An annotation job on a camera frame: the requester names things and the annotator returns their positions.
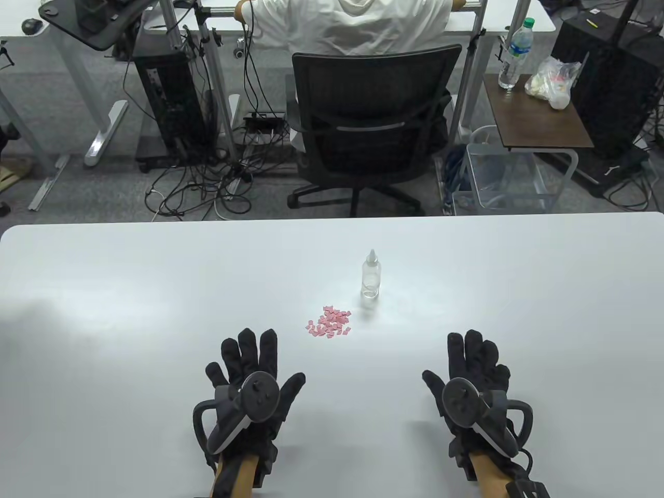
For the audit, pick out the person's left hand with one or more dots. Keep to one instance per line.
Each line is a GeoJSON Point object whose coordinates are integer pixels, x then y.
{"type": "Point", "coordinates": [249, 353]}

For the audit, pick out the person's right hand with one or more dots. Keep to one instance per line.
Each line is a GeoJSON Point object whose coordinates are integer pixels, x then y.
{"type": "Point", "coordinates": [477, 353]}

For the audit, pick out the pile of pink paper scraps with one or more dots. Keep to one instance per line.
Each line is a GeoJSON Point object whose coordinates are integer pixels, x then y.
{"type": "Point", "coordinates": [329, 321]}

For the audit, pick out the clear conical bottle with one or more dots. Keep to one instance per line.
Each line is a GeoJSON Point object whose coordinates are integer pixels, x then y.
{"type": "Point", "coordinates": [371, 275]}

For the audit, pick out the person's left forearm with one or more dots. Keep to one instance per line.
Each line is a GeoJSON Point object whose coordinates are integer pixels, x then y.
{"type": "Point", "coordinates": [250, 469]}

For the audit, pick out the clear water bottle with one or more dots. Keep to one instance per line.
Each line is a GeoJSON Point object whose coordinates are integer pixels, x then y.
{"type": "Point", "coordinates": [511, 67]}

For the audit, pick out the grey black hand controller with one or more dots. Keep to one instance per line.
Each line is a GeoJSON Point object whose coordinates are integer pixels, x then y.
{"type": "Point", "coordinates": [259, 394]}
{"type": "Point", "coordinates": [461, 402]}

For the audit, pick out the clear plastic bin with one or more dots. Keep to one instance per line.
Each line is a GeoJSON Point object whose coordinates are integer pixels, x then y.
{"type": "Point", "coordinates": [487, 176]}

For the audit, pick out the black power strip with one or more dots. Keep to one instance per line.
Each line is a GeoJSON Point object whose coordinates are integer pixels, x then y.
{"type": "Point", "coordinates": [264, 124]}

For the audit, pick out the brown side table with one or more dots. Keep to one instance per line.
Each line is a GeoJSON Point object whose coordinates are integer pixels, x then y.
{"type": "Point", "coordinates": [539, 124]}

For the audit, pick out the black mesh office chair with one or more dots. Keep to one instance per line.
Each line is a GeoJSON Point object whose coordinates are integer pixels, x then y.
{"type": "Point", "coordinates": [373, 129]}

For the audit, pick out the white plastic bag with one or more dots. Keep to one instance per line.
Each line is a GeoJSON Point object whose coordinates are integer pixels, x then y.
{"type": "Point", "coordinates": [550, 83]}

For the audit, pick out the tan slipper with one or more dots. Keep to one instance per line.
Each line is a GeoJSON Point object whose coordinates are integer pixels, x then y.
{"type": "Point", "coordinates": [15, 174]}

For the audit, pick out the black perforated computer tower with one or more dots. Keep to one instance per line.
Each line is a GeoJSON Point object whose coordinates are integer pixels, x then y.
{"type": "Point", "coordinates": [612, 78]}

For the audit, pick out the black computer mouse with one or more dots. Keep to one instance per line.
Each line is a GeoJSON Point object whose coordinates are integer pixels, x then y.
{"type": "Point", "coordinates": [32, 26]}

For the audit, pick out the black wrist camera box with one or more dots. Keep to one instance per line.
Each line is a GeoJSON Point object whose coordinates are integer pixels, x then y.
{"type": "Point", "coordinates": [529, 490]}

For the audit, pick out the aluminium frame post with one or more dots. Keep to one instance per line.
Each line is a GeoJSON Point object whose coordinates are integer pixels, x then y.
{"type": "Point", "coordinates": [216, 78]}
{"type": "Point", "coordinates": [469, 72]}

